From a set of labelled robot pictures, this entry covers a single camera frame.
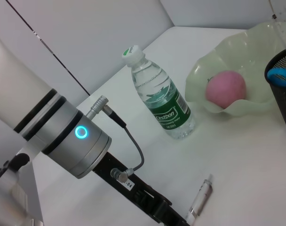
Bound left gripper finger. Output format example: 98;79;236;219
161;202;191;226

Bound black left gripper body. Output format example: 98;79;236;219
92;152;174;226

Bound silver ballpoint pen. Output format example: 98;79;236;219
186;174;214;223

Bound clear water bottle green label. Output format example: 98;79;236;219
121;45;196;140

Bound pink toy peach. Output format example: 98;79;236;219
205;70;247;109

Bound blue scissors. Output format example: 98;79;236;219
267;68;286;88

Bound transparent plastic ruler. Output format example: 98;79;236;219
272;7;286;58

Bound black mesh pen holder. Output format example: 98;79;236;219
264;46;286;140

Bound green glass fruit bowl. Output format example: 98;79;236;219
184;21;286;117

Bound left gripper cable with connector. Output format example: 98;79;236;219
86;95;145;183

